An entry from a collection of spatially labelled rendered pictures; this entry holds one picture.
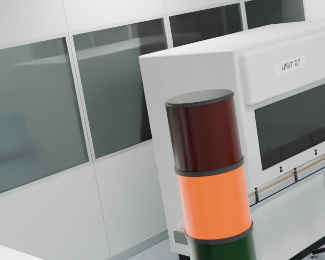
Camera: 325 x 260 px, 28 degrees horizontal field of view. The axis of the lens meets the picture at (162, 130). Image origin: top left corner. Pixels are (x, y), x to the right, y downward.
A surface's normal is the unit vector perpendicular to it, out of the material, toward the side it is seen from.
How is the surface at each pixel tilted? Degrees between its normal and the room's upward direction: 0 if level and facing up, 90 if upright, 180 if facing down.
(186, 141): 90
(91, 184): 90
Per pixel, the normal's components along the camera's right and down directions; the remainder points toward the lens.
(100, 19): 0.68, 0.04
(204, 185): -0.25, 0.24
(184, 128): -0.54, 0.25
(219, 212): 0.05, 0.19
